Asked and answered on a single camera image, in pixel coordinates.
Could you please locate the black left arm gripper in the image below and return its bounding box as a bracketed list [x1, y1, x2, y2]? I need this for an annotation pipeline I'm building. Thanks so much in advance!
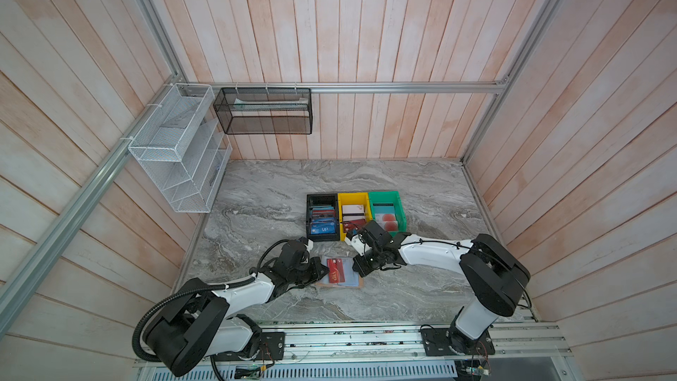
[287, 256, 331, 288]

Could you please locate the red credit card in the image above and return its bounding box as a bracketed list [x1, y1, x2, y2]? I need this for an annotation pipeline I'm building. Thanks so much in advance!
[327, 259, 346, 284]

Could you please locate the tan leather card holder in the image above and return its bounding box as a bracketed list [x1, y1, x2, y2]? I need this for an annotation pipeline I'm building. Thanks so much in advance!
[316, 256, 364, 289]

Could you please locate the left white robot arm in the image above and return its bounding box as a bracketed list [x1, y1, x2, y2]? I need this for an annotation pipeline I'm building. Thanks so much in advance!
[132, 237, 330, 377]

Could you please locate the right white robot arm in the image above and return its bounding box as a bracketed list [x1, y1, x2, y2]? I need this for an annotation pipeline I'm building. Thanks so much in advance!
[347, 222, 531, 342]

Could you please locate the teal card in green bin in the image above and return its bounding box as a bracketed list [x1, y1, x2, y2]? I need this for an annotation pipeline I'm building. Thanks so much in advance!
[372, 204, 396, 217]

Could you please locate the blue VIP card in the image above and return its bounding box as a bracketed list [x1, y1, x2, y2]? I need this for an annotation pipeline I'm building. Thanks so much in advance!
[310, 220, 337, 236]

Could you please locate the green plastic bin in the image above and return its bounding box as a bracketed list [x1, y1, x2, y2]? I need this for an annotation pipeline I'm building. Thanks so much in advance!
[368, 190, 407, 236]

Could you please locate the yellow plastic bin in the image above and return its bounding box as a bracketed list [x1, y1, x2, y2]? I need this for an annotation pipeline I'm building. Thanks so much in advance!
[338, 192, 373, 241]

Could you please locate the black plastic bin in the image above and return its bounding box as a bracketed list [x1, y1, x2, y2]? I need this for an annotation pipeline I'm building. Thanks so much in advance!
[305, 193, 340, 242]

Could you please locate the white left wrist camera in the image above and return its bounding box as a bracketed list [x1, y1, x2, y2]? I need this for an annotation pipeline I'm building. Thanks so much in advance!
[299, 237, 313, 252]

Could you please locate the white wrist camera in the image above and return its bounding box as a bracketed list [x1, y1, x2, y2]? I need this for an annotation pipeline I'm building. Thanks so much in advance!
[346, 234, 367, 256]
[299, 237, 313, 252]

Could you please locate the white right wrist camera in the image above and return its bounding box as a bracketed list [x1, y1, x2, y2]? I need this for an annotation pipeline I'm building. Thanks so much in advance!
[346, 234, 367, 256]

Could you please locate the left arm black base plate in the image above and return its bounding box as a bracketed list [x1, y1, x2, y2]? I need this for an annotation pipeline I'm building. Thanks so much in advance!
[215, 332, 286, 363]

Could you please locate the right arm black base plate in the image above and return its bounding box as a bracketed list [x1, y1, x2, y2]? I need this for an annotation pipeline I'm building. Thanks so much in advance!
[419, 325, 495, 356]

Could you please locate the white wire mesh shelf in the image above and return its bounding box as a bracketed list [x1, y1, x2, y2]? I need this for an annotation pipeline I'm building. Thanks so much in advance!
[129, 84, 233, 213]

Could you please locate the black mesh wall basket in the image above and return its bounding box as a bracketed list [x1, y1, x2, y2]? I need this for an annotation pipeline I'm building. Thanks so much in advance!
[213, 86, 313, 135]

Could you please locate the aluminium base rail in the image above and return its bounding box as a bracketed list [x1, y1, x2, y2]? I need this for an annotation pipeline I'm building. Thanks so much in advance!
[131, 319, 575, 381]

